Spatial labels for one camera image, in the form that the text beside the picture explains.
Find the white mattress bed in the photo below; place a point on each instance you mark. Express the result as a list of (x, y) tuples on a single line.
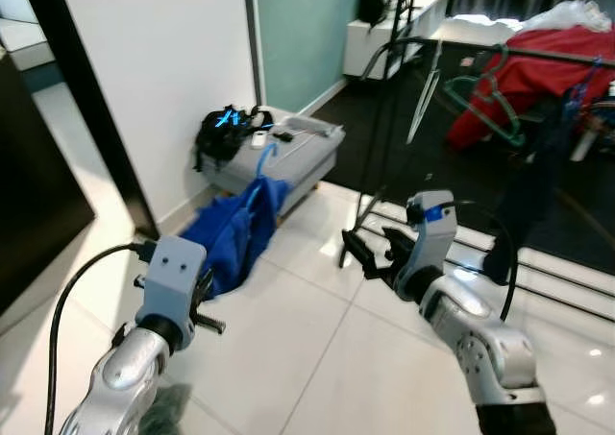
[(21, 41)]

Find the white handheld device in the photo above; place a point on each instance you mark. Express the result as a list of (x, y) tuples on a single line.
[(259, 139)]

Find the navy blue t-shirt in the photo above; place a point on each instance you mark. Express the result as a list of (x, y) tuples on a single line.
[(528, 205)]

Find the blue garment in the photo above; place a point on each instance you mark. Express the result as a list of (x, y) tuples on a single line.
[(231, 238)]

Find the black backpack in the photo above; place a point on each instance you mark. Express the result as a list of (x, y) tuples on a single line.
[(226, 137)]

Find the black metal clothes rack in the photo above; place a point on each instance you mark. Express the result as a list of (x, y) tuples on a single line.
[(538, 54)]

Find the teal plastic hanger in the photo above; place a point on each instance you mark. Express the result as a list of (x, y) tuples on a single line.
[(480, 116)]

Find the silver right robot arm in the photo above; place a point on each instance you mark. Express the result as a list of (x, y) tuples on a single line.
[(480, 339)]

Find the clear plastic packet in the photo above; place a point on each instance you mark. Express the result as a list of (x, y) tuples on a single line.
[(306, 124)]

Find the grey green cloth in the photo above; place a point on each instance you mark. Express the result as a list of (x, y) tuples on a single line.
[(165, 411)]

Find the grey ottoman wooden feet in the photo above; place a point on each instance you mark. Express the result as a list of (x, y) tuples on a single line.
[(298, 161)]

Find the black glass panel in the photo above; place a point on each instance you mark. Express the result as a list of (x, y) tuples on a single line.
[(38, 185)]

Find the white plastic hanger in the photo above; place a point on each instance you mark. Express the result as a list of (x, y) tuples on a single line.
[(415, 128)]

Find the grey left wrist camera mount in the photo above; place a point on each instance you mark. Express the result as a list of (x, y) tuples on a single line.
[(171, 281)]

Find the red blanket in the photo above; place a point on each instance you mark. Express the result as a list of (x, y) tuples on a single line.
[(553, 84)]

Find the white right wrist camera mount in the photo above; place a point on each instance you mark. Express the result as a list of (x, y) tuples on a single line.
[(432, 233)]

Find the white bedding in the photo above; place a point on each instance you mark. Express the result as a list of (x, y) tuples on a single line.
[(577, 17)]

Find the white low cabinet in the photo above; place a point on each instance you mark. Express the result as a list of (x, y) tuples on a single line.
[(384, 46)]

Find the black floor mat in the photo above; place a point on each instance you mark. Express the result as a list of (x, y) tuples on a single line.
[(432, 185)]

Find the black door frame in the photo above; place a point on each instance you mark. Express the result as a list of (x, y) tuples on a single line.
[(94, 108)]

